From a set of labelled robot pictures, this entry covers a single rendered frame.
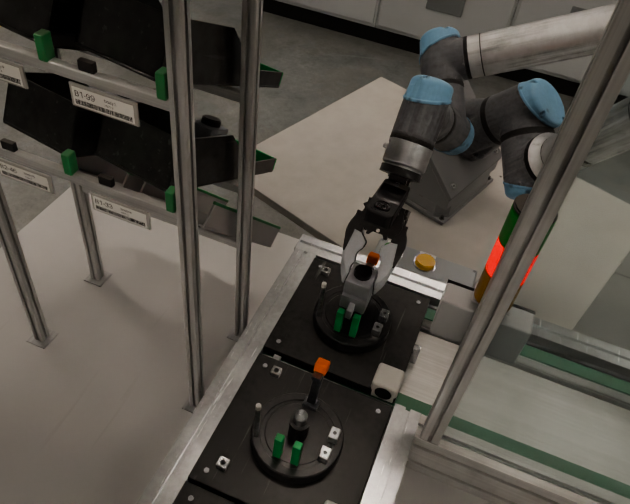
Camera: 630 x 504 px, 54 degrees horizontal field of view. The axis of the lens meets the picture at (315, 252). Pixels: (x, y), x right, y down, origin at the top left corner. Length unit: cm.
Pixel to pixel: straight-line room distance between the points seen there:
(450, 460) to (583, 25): 74
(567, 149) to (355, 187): 100
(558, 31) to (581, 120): 55
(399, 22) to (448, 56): 299
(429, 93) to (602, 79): 47
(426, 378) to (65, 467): 62
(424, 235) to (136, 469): 82
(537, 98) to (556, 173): 78
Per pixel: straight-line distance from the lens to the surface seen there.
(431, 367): 117
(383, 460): 100
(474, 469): 107
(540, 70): 414
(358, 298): 103
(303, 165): 162
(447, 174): 148
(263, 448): 95
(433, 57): 117
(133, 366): 119
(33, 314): 119
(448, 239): 150
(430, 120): 103
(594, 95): 60
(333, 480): 96
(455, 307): 83
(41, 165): 89
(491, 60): 115
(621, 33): 58
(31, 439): 115
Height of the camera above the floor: 184
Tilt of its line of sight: 45 degrees down
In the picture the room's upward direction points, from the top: 9 degrees clockwise
